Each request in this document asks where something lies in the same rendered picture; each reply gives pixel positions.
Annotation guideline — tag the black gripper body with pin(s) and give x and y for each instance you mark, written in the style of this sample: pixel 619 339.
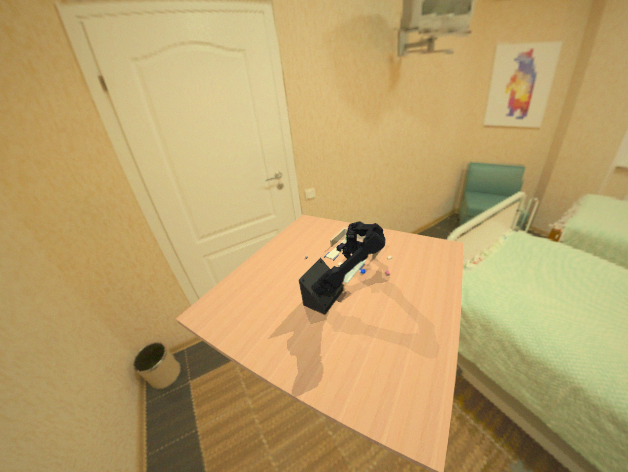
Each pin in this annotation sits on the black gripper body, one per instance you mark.
pixel 347 247

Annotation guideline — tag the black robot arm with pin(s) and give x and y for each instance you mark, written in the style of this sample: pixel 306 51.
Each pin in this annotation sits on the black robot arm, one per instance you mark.
pixel 372 243

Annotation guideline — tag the pale yellow striped flat strip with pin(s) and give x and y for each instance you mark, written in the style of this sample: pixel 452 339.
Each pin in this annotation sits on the pale yellow striped flat strip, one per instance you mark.
pixel 333 253

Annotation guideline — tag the cream strip with teal polka dots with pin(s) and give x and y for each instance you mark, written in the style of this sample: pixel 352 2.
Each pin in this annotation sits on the cream strip with teal polka dots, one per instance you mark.
pixel 353 272

